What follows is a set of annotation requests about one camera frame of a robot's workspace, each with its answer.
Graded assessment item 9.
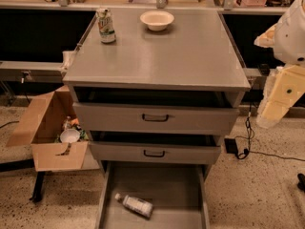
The grey drawer cabinet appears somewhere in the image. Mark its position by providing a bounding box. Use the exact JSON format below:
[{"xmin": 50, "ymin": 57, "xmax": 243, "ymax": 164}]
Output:
[{"xmin": 62, "ymin": 7, "xmax": 252, "ymax": 229}]

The white cup in box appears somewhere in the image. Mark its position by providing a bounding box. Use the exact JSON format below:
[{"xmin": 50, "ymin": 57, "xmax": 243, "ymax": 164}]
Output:
[{"xmin": 60, "ymin": 129, "xmax": 80, "ymax": 143}]

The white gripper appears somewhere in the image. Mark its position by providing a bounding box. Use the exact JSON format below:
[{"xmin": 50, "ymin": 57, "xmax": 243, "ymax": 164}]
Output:
[{"xmin": 254, "ymin": 26, "xmax": 305, "ymax": 129}]

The grey bottom drawer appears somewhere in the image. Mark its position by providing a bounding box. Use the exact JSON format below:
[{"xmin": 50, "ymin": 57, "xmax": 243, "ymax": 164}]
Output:
[{"xmin": 94, "ymin": 162, "xmax": 210, "ymax": 229}]

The grey middle drawer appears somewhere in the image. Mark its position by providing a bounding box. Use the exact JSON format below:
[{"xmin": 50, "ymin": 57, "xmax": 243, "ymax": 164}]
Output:
[{"xmin": 90, "ymin": 131, "xmax": 221, "ymax": 165}]

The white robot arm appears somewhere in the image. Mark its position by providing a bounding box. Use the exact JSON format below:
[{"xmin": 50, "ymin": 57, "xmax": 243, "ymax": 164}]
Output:
[{"xmin": 254, "ymin": 0, "xmax": 305, "ymax": 129}]

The white bowl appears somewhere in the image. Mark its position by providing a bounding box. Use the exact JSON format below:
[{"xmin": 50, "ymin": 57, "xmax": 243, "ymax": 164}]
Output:
[{"xmin": 140, "ymin": 10, "xmax": 174, "ymax": 31}]

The grey drawer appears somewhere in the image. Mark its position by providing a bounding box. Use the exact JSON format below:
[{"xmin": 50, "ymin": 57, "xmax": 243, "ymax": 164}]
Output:
[
  {"xmin": 90, "ymin": 131, "xmax": 221, "ymax": 165},
  {"xmin": 94, "ymin": 162, "xmax": 210, "ymax": 229},
  {"xmin": 73, "ymin": 87, "xmax": 238, "ymax": 135}
]

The black device on rail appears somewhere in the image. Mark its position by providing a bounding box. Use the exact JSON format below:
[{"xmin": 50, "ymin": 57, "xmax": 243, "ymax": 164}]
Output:
[{"xmin": 257, "ymin": 64, "xmax": 270, "ymax": 76}]

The small bottle in box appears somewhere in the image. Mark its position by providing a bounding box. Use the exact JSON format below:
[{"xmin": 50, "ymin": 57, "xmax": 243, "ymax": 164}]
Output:
[{"xmin": 62, "ymin": 116, "xmax": 71, "ymax": 131}]

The grey top drawer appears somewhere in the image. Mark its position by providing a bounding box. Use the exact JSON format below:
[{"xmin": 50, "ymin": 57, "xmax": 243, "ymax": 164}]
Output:
[{"xmin": 73, "ymin": 87, "xmax": 238, "ymax": 135}]

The clear blue plastic bottle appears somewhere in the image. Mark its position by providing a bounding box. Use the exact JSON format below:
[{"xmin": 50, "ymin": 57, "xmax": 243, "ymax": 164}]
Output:
[{"xmin": 114, "ymin": 193, "xmax": 153, "ymax": 219}]

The cardboard box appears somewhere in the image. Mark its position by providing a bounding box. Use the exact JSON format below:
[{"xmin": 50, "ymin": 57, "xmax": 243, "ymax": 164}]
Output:
[{"xmin": 7, "ymin": 87, "xmax": 88, "ymax": 172}]

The black cable on floor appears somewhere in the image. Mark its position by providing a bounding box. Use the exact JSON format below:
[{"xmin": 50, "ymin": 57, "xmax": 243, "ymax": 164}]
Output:
[{"xmin": 234, "ymin": 103, "xmax": 305, "ymax": 162}]

